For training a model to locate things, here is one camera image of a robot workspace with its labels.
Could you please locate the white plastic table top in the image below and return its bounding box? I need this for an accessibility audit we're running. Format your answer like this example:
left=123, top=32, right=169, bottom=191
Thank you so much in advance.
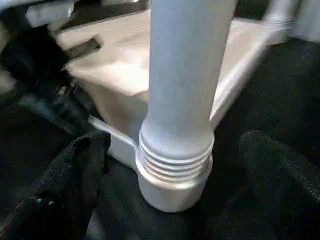
left=50, top=7, right=296, bottom=214

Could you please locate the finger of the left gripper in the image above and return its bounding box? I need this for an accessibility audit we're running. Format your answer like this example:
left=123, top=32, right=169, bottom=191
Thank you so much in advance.
left=15, top=82, right=101, bottom=136

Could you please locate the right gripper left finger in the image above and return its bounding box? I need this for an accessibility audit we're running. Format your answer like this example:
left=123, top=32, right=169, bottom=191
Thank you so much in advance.
left=0, top=131, right=112, bottom=240

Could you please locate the black work mat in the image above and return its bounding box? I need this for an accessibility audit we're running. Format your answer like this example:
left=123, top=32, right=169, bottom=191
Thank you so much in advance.
left=0, top=30, right=320, bottom=240

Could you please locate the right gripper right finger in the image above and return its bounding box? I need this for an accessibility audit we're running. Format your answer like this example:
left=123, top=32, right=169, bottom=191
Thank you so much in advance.
left=238, top=130, right=320, bottom=240

